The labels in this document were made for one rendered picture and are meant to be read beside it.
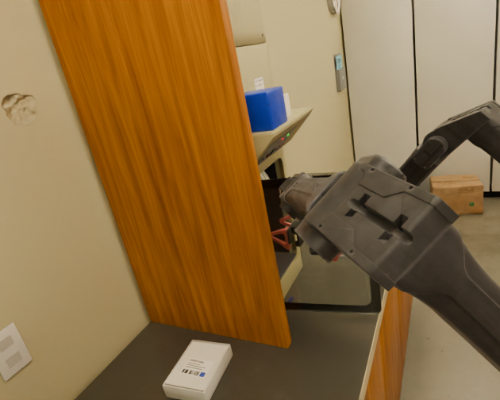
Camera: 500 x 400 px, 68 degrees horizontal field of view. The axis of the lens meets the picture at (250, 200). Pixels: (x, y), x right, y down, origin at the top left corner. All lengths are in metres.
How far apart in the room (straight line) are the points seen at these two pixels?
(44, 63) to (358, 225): 0.96
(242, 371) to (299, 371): 0.15
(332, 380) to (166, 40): 0.86
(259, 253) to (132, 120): 0.46
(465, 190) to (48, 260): 3.38
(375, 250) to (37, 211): 0.90
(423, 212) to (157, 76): 0.72
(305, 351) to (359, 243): 0.79
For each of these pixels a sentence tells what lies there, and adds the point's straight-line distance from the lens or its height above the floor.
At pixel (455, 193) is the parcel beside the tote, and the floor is 0.22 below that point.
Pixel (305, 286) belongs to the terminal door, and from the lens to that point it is 1.06.
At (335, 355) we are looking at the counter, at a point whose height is 0.94.
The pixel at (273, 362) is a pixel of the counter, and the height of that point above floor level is 0.94.
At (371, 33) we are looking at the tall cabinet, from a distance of 3.94.
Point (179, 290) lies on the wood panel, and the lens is 1.16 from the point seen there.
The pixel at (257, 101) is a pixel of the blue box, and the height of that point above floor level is 1.58.
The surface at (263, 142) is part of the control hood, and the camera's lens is 0.89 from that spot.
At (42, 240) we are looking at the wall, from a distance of 1.08.
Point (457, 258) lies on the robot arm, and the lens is 0.32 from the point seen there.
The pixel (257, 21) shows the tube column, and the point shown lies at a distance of 1.17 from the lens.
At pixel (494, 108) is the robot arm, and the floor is 1.51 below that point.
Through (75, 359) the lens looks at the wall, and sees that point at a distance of 1.21.
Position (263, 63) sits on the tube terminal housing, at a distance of 1.15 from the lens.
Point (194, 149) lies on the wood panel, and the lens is 0.90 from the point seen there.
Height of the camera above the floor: 1.68
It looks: 20 degrees down
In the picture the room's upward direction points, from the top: 12 degrees counter-clockwise
